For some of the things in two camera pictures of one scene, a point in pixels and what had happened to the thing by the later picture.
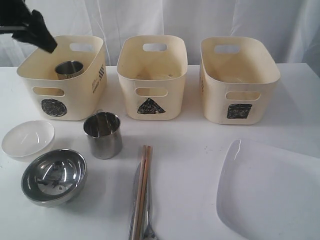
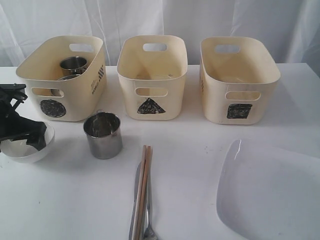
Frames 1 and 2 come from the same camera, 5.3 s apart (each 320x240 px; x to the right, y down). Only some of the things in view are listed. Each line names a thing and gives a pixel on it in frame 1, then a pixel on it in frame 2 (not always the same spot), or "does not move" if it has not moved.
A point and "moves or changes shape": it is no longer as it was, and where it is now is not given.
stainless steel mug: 103,130 does not move
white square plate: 266,192 does not move
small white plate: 24,140 does not move
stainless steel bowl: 54,178 → 68,71
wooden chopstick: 145,193 does not move
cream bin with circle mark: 80,99 does not move
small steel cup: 69,69 moves or changes shape
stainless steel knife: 134,200 does not move
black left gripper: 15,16 → 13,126
